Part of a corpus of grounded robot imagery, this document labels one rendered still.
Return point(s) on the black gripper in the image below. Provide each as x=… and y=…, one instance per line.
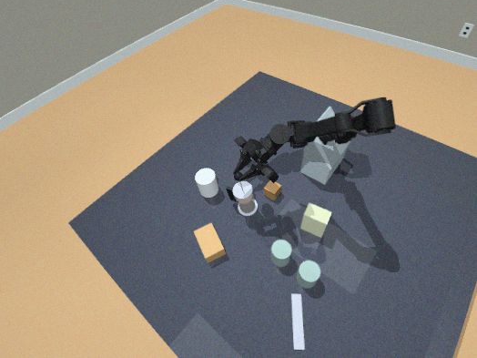
x=262, y=168

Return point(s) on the french press coffee maker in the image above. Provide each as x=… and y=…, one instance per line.
x=243, y=193

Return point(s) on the tan rectangular block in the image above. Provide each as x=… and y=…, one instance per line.
x=209, y=243

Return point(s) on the small orange cube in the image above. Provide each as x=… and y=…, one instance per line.
x=272, y=190

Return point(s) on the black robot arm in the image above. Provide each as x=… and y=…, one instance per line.
x=377, y=118

